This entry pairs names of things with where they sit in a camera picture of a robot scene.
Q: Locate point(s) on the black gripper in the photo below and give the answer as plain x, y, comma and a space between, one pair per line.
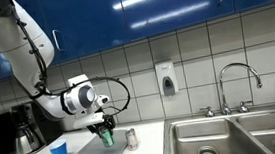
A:
108, 120

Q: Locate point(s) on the green soda can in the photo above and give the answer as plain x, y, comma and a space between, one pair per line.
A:
107, 138

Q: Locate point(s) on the silver red soda can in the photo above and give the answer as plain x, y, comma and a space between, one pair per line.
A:
132, 140

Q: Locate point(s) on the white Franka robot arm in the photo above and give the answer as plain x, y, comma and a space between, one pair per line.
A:
10, 34

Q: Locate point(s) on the steel coffee carafe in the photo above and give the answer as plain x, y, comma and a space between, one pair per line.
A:
26, 141

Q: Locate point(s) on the black coffee maker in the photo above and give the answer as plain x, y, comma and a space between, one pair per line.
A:
22, 113

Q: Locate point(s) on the stainless steel double sink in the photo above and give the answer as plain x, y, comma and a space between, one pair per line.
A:
216, 137

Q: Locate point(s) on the chrome gooseneck faucet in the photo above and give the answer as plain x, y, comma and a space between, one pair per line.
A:
224, 89

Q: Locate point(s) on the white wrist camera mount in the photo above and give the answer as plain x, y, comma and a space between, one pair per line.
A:
89, 120

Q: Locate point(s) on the white wall soap dispenser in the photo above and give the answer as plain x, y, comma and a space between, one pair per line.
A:
167, 77

